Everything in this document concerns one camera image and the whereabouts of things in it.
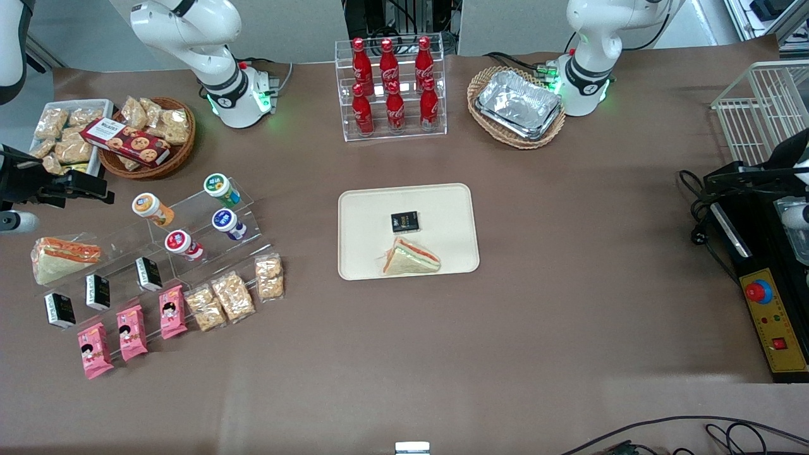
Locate red cola bottle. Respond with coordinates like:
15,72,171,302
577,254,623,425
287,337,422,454
352,38,374,89
351,83,375,137
419,77,440,131
385,81,406,133
415,36,435,83
379,39,400,86

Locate black control box yellow panel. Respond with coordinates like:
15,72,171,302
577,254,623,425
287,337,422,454
708,190,809,384

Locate white plastic bin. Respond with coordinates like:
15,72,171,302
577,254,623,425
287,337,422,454
28,99,114,178

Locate stacked aluminium foil trays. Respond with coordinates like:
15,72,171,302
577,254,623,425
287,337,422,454
475,70,564,141

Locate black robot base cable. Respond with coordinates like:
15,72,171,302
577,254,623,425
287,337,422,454
484,52,557,76

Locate beige serving tray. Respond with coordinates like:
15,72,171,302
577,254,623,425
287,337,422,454
338,183,480,281

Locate blue gum bottle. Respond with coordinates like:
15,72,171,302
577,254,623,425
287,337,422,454
211,209,248,241

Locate aluminium frame shelf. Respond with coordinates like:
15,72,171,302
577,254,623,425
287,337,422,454
724,0,809,54

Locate black power cable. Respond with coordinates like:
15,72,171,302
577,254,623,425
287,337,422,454
678,169,743,285

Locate red cookie box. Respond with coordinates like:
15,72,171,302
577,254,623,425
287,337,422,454
81,118,172,168

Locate pink snack pack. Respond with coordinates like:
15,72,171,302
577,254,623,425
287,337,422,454
116,305,149,362
77,322,115,380
159,285,188,340

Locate clear acrylic bottle rack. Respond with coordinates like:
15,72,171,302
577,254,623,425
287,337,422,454
335,33,447,142

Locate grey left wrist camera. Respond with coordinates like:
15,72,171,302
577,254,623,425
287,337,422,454
781,202,809,231

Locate brown wicker basket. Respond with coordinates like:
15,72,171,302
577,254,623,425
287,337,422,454
98,97,197,180

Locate clear acrylic tiered stand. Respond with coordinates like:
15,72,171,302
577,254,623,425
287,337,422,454
35,178,274,336

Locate white wire basket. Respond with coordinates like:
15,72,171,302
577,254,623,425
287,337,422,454
711,61,809,166

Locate black equipment rack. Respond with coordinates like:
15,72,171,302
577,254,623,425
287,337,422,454
344,0,457,39

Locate green gum bottle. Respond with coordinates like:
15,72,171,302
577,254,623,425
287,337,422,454
204,173,241,207

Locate black floor cable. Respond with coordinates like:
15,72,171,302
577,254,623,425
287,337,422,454
559,415,809,455

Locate plastic-wrapped triangle sandwich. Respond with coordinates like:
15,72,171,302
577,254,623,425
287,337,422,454
379,237,441,276
32,237,102,285

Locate orange gum bottle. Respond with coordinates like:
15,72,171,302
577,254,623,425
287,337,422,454
131,193,175,228

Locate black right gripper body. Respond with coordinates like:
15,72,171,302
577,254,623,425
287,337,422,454
0,144,70,207

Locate red gum bottle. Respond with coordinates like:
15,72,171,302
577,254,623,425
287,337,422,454
165,229,205,262

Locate light wicker basket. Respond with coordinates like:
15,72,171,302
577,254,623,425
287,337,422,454
466,66,567,150

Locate short clear-wrapped granola bar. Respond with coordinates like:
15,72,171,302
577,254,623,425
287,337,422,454
255,253,285,301

